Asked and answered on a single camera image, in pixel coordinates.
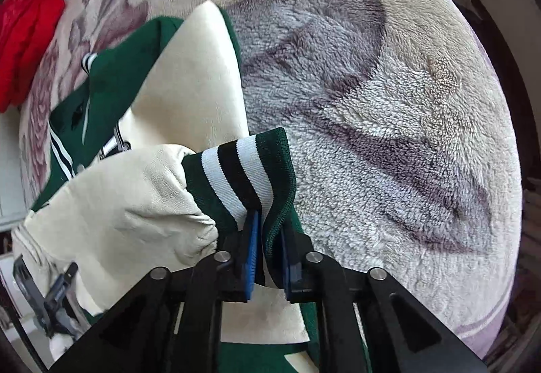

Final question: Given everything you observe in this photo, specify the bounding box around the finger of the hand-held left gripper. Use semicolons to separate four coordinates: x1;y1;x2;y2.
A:
42;262;82;341

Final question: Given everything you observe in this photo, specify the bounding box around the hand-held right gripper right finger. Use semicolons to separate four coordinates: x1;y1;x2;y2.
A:
277;224;491;373

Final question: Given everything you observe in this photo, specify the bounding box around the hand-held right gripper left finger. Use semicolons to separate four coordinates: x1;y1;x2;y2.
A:
48;210;265;373

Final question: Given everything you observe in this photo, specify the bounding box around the green and cream varsity jacket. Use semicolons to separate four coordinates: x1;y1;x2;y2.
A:
12;0;326;373

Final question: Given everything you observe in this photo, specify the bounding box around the white furniture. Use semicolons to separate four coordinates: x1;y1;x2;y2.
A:
0;113;32;232

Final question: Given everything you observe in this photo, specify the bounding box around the floral fleece blanket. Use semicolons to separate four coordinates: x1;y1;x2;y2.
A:
19;0;525;361

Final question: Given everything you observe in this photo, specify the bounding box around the red cloth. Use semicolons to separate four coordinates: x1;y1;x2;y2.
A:
0;0;66;114

